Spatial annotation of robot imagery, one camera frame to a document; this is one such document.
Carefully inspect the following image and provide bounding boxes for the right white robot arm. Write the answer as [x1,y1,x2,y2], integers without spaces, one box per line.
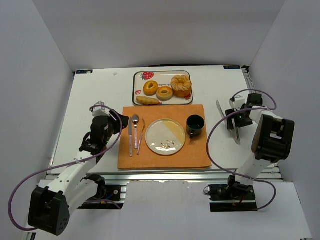
[225,93,295,193]

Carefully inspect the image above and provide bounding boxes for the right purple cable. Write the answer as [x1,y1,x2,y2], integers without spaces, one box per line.
[206,89,278,211]

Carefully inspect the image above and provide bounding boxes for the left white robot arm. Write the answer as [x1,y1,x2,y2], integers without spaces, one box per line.
[27,106,130,236]

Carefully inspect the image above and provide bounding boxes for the orange cloth placemat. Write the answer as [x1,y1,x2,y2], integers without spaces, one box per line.
[117,104,212,170]

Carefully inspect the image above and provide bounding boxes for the pink handled knife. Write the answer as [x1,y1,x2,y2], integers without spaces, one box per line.
[128,117,133,157]

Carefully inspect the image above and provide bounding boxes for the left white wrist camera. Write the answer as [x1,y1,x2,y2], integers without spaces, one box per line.
[90,101,106,118]

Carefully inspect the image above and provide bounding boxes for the cream two-tone plate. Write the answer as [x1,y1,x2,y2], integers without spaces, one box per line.
[145,118,186,156]

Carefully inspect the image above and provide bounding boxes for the right corner table label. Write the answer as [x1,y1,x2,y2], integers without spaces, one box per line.
[223,65,241,70]

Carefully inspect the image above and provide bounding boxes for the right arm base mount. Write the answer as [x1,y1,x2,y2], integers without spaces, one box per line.
[203,184,258,213]

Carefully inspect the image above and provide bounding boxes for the strawberry print tray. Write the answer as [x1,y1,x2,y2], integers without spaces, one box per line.
[132,70,193,106]

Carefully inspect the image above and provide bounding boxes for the dark green cup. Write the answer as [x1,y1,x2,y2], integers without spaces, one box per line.
[186,115,205,139]

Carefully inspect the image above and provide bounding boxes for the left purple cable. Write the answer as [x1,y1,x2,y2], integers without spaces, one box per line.
[8,104,124,231]

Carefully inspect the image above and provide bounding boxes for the bagel with pale base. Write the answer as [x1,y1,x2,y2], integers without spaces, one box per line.
[156,86,174,101]

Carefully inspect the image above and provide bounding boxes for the plain bagel on tray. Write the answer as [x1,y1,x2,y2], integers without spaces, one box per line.
[143,80,159,96]

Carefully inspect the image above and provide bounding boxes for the aluminium table frame rail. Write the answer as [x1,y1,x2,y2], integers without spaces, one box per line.
[46,169,283,186]

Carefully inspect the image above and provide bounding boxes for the large sugared ring pastry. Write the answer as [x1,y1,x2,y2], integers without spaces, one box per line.
[170,75,192,98]

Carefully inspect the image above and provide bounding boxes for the purple cable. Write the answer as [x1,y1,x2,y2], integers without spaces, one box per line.
[8,104,124,231]
[206,89,278,211]

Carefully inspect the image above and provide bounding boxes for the metal bread tongs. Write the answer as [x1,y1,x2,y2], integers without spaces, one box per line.
[216,100,241,145]

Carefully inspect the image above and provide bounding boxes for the corner table label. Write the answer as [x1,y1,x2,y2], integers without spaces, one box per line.
[75,69,93,75]
[223,65,241,70]

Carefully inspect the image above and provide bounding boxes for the long twisted bread stick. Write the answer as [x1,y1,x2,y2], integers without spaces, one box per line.
[136,96,161,106]

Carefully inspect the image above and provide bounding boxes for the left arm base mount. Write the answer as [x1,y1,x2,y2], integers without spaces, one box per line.
[78,174,126,210]

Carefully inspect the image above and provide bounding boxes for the pink handled spoon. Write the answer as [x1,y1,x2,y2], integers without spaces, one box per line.
[132,114,140,150]

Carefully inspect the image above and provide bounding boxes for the pink handled fork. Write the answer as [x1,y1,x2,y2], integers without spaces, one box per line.
[137,118,146,156]

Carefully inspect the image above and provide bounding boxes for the left corner table label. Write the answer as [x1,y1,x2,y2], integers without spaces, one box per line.
[75,69,93,75]

